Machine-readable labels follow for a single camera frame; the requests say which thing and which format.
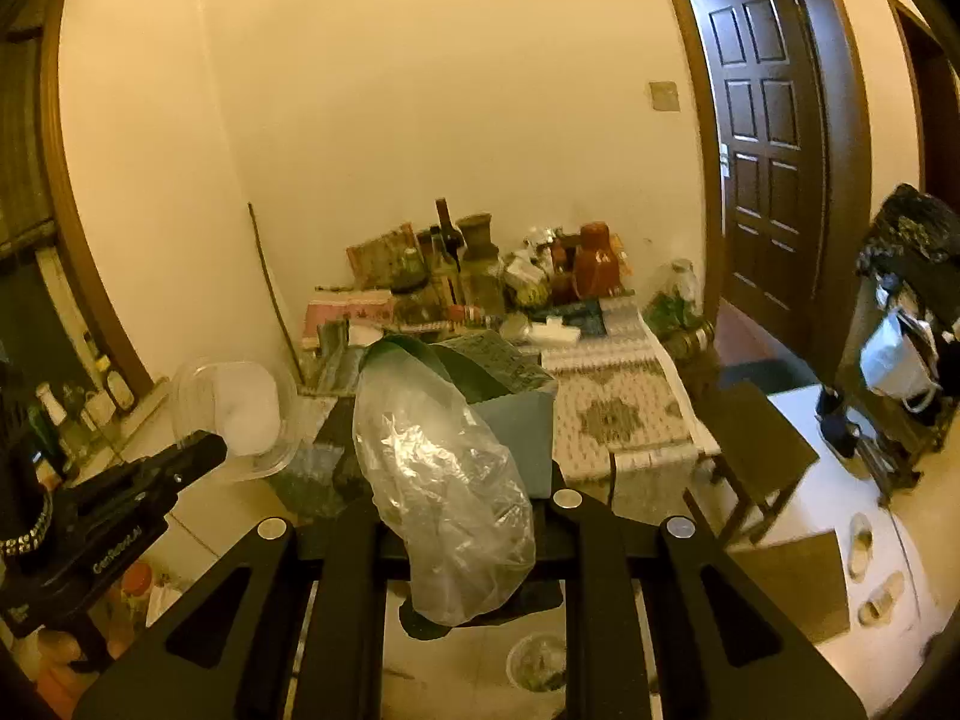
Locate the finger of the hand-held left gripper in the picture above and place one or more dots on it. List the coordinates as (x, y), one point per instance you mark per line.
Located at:
(150, 480)

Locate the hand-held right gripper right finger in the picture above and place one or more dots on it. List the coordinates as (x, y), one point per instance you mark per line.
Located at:
(592, 592)

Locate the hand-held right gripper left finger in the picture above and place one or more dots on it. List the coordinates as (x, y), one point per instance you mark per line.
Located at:
(352, 577)

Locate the white plastic bowl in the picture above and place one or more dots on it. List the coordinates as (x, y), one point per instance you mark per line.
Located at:
(536, 664)

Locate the heap of wrappers and packets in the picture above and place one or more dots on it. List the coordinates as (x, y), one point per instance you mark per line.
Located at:
(538, 666)

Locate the clear plastic container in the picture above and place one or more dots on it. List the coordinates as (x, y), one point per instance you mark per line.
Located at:
(232, 420)

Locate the clear plastic bag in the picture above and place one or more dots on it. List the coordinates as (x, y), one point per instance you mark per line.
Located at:
(442, 480)

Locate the person's left forearm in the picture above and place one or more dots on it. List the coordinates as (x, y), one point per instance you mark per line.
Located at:
(19, 465)

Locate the orange-capped bottle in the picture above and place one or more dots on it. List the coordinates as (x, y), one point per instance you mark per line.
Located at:
(136, 582)

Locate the brown labelled bottle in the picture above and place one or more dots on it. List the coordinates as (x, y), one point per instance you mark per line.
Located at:
(118, 390)

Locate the white-capped bottle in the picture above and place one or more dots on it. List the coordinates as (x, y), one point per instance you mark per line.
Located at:
(51, 412)

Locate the green bottle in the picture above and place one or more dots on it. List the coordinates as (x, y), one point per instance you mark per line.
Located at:
(37, 435)

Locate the blue-grey cardboard box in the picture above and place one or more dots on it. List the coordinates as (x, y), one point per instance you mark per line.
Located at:
(525, 435)

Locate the table with patchwork cloth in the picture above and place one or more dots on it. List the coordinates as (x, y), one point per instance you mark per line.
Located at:
(622, 405)

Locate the dark wooden stool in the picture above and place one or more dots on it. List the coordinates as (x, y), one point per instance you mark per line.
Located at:
(750, 435)

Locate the thin wooden stick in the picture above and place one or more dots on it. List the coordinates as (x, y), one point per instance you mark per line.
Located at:
(270, 285)

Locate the pink patterned cloth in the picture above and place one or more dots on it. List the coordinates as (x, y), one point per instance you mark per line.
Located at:
(349, 315)

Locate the white small box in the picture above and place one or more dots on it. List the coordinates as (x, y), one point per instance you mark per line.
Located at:
(555, 332)

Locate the beige slipper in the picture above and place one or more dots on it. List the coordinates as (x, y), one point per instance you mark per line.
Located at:
(882, 600)
(862, 546)

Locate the green plastic wrap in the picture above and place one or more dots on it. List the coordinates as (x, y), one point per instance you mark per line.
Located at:
(654, 311)

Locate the black shoe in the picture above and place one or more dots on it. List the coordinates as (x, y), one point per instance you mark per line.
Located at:
(830, 403)
(841, 439)

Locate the dark lidded glass jar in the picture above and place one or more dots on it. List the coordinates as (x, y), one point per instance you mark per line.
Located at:
(410, 274)

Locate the clear glass liquor bottle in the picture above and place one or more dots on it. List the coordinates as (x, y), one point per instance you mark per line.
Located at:
(448, 281)

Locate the tall glass jar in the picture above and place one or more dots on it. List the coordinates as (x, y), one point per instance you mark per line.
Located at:
(681, 285)

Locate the patterned flat cushion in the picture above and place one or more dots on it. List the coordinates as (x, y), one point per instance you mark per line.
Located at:
(379, 255)

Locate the red thermos jug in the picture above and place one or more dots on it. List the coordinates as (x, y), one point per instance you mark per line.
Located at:
(598, 262)

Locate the dark wine bottle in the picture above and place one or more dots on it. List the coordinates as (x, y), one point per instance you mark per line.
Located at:
(448, 229)

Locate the brown ceramic vase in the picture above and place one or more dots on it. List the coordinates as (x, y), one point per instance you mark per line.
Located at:
(476, 236)

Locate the woven window blind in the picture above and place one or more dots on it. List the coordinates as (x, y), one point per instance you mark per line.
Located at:
(22, 127)

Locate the white hanging bag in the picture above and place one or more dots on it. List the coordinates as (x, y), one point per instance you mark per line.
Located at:
(896, 367)

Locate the brown panel door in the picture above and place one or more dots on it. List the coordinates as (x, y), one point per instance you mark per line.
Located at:
(765, 165)

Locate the brown window frame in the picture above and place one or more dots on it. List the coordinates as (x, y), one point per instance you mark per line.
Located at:
(97, 292)

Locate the brown door frame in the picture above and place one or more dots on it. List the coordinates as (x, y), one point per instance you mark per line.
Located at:
(911, 90)
(851, 202)

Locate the light switch plate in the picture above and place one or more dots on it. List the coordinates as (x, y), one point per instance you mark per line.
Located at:
(664, 95)

